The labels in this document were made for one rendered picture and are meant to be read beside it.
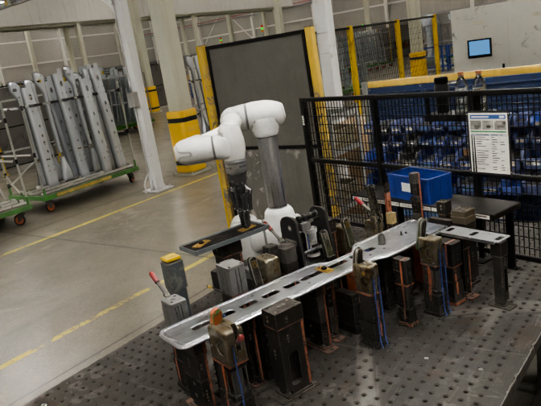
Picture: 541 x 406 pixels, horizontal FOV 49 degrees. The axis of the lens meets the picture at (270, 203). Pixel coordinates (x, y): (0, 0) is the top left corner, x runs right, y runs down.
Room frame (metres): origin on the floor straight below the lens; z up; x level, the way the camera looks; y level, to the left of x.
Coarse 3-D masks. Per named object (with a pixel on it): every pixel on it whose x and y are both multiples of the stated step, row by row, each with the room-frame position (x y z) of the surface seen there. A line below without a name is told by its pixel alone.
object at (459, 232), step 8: (440, 232) 2.45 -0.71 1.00; (448, 232) 2.44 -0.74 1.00; (456, 232) 2.42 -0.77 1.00; (464, 232) 2.41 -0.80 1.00; (472, 232) 2.39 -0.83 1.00; (480, 232) 2.38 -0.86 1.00; (488, 232) 2.36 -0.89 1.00; (472, 240) 2.32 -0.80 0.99; (480, 240) 2.29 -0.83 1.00; (488, 240) 2.27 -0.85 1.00; (496, 240) 2.25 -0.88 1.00
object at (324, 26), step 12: (312, 0) 7.11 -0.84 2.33; (324, 0) 7.03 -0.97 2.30; (324, 12) 7.02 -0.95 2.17; (324, 24) 7.04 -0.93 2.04; (324, 36) 7.05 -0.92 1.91; (324, 48) 7.06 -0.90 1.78; (336, 48) 7.12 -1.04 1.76; (324, 60) 7.07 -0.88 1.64; (336, 60) 7.10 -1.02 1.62; (324, 72) 7.09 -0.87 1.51; (336, 72) 7.07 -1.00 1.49; (324, 84) 7.10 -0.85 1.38; (336, 84) 7.05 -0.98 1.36; (324, 96) 7.12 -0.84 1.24; (336, 108) 7.03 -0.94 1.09
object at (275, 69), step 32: (288, 32) 4.92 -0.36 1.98; (224, 64) 5.42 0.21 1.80; (256, 64) 5.18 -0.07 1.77; (288, 64) 4.96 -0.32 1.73; (224, 96) 5.46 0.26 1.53; (256, 96) 5.21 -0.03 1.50; (288, 96) 4.99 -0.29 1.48; (320, 96) 4.77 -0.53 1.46; (288, 128) 5.03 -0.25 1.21; (256, 160) 5.30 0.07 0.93; (288, 160) 5.07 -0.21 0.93; (224, 192) 5.56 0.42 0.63; (256, 192) 5.33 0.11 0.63; (288, 192) 5.10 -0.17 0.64; (320, 192) 4.89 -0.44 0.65
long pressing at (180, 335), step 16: (400, 224) 2.64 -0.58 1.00; (416, 224) 2.61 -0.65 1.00; (432, 224) 2.58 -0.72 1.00; (368, 240) 2.50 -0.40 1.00; (400, 240) 2.43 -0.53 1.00; (368, 256) 2.30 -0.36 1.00; (384, 256) 2.28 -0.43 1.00; (304, 272) 2.24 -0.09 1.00; (336, 272) 2.18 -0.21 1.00; (256, 288) 2.14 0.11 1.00; (272, 288) 2.13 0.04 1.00; (288, 288) 2.10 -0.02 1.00; (304, 288) 2.08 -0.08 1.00; (224, 304) 2.05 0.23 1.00; (240, 304) 2.02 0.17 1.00; (256, 304) 2.00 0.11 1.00; (192, 320) 1.96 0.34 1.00; (208, 320) 1.94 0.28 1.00; (240, 320) 1.90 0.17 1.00; (160, 336) 1.88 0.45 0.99; (176, 336) 1.85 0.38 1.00; (192, 336) 1.83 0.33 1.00; (208, 336) 1.82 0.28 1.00
